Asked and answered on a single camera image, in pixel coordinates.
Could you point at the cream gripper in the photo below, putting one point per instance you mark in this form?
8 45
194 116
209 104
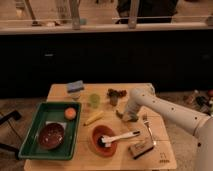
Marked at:
130 118

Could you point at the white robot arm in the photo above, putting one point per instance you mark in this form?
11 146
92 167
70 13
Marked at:
195 123

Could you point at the green plastic cup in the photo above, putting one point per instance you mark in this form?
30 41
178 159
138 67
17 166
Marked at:
94 100

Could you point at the small clear cup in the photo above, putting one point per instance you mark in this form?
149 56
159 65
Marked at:
76 95

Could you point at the silver fork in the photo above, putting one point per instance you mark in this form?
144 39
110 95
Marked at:
146 123

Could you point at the bunch of dark grapes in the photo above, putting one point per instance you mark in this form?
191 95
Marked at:
117 93

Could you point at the wooden block with black base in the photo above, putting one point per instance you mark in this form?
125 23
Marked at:
140 148

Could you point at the orange oval plate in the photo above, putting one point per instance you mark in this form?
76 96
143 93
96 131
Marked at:
94 139

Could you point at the white dish brush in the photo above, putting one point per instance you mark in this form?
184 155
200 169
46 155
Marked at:
106 141

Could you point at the wooden table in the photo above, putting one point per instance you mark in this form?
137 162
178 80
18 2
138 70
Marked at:
161 157

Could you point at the blue sponge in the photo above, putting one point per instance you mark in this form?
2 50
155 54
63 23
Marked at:
75 86

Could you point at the orange round fruit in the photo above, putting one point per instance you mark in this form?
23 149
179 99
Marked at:
70 113

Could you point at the dark red bowl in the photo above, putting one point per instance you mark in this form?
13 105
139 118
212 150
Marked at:
51 136

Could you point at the green plastic tray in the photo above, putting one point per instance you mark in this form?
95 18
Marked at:
51 111

